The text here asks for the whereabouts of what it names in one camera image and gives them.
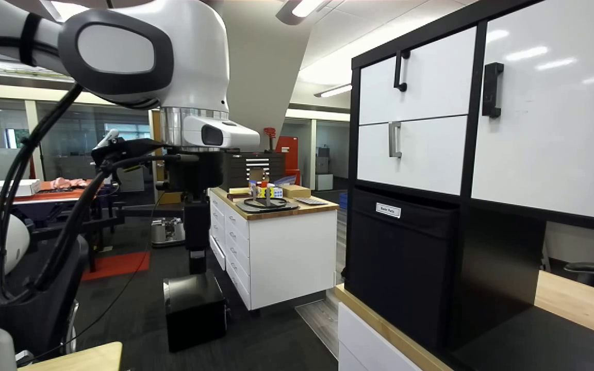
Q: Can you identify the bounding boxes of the light wooden table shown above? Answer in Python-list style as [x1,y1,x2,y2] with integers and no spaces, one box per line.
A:
[17,340,126,371]

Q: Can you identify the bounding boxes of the white counter with wooden top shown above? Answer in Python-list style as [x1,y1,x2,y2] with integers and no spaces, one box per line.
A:
[330,267,594,371]

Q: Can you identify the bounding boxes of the white drawer with black handle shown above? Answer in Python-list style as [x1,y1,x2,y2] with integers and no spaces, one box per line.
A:
[357,26,478,126]

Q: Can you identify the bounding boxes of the grey drawer handle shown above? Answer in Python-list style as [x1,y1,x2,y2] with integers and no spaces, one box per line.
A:
[388,120,404,160]

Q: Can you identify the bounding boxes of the white island cabinet wooden top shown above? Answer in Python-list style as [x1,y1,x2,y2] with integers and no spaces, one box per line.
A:
[206,184,340,313]

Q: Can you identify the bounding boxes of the black fabric storage bin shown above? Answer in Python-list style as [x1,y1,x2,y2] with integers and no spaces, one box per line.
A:
[346,187,458,349]

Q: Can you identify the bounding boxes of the black monitor box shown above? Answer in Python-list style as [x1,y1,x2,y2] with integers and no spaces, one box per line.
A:
[223,150,287,190]

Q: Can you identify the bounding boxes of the white flat box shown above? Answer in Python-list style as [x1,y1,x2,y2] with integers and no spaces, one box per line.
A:
[0,178,42,205]

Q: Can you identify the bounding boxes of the black cube shelf unit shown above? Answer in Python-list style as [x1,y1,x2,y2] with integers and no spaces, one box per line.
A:
[343,0,594,354]

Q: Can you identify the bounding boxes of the small colourful toy objects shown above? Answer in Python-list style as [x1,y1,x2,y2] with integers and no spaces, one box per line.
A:
[247,178,277,201]

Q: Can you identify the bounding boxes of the white cabinet door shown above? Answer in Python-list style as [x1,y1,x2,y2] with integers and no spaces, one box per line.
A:
[470,0,594,224]

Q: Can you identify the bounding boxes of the small wooden block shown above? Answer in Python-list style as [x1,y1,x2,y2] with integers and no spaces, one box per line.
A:
[281,184,313,201]

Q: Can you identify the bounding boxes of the white bin label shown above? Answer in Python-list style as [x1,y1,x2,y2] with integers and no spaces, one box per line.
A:
[374,200,404,221]

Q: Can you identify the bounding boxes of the ceiling light fixture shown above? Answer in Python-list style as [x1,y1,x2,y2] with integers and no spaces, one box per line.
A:
[275,0,345,26]
[311,83,355,100]

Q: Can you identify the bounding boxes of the white drawer with grey handle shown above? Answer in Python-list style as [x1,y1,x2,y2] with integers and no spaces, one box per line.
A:
[355,115,470,198]

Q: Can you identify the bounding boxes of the red cabinet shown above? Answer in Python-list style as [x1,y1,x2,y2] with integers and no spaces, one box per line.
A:
[275,134,303,187]

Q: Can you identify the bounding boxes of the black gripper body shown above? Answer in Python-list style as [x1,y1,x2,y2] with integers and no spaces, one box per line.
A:
[163,146,228,201]

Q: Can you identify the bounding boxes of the clear storage bin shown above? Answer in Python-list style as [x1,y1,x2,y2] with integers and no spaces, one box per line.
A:
[148,215,187,249]

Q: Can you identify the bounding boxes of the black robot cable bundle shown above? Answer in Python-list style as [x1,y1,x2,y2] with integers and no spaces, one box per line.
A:
[0,83,175,308]

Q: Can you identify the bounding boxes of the red floor mat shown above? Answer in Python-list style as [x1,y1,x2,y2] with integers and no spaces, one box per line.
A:
[80,249,153,285]

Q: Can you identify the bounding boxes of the black drawer handle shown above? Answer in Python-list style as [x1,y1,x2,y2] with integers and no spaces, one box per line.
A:
[392,48,412,94]

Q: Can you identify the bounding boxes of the table with red top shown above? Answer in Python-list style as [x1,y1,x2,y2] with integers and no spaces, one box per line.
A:
[0,175,119,272]

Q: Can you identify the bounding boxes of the black door handle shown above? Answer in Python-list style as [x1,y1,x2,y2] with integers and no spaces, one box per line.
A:
[480,59,505,120]

